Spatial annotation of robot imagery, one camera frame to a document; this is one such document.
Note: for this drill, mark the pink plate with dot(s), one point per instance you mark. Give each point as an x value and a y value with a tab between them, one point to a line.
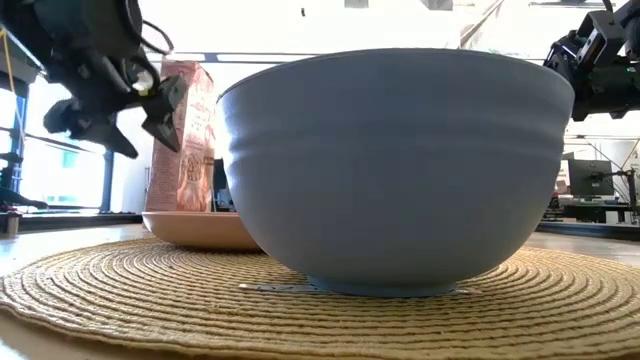
200	230

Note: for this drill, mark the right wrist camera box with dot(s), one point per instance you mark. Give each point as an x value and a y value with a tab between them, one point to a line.
600	30

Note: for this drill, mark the blue bowl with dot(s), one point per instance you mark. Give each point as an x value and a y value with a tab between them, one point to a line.
395	170

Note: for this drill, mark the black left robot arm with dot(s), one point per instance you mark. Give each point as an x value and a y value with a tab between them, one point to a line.
60	25

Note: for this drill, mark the blue steel column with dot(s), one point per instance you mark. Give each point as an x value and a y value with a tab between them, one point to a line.
19	145
106	180

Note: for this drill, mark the pink snack bag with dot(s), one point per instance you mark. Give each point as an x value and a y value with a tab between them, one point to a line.
192	170

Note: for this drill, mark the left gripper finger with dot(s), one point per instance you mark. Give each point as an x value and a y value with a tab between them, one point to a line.
167	112
85	122

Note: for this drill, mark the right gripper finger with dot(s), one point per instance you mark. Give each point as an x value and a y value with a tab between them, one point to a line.
560	57

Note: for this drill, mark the round woven straw placemat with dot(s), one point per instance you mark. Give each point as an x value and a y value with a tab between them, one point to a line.
150	305

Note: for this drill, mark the black aluminium rig frame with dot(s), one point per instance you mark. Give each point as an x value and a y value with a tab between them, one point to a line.
75	220

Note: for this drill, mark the dark computer monitor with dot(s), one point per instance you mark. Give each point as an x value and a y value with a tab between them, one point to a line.
590	177

